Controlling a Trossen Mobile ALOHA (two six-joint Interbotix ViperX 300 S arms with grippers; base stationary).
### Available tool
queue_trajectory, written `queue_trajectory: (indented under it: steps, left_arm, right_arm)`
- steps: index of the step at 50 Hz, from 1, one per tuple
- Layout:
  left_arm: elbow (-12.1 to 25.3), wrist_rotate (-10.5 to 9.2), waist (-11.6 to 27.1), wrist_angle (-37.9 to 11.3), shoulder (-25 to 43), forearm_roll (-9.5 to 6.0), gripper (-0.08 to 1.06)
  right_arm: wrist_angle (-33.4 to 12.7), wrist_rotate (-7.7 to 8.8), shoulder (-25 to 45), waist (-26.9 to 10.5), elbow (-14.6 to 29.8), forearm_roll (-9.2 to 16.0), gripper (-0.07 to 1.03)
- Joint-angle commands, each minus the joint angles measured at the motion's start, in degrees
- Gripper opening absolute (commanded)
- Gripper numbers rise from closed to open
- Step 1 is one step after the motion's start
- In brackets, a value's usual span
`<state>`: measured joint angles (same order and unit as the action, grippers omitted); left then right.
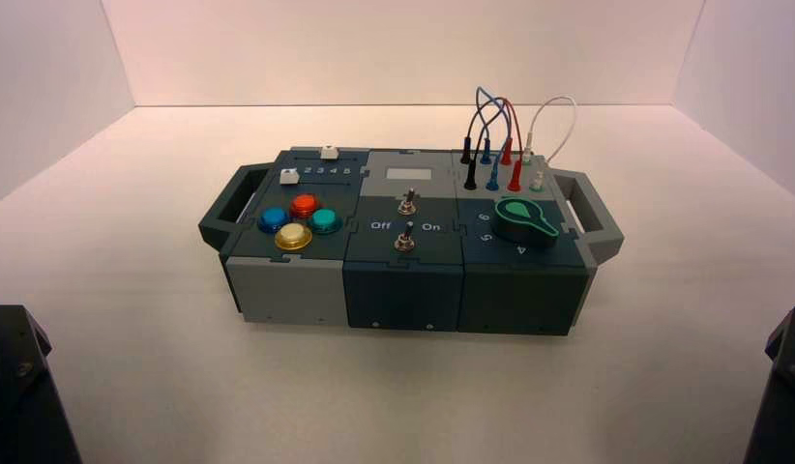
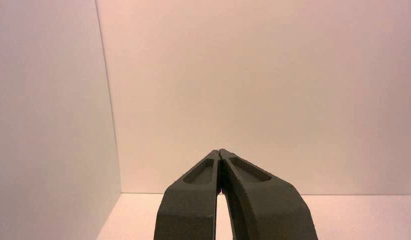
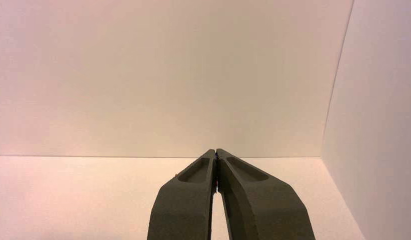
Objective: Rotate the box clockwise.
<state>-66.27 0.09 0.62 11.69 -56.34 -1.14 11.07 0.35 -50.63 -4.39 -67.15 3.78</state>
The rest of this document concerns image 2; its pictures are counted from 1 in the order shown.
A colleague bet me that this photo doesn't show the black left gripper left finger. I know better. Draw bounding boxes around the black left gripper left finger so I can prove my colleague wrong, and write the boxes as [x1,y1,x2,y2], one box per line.
[153,149,221,240]

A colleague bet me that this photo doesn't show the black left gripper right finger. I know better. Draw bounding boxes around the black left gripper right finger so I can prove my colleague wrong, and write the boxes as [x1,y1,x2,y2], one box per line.
[219,148,319,240]

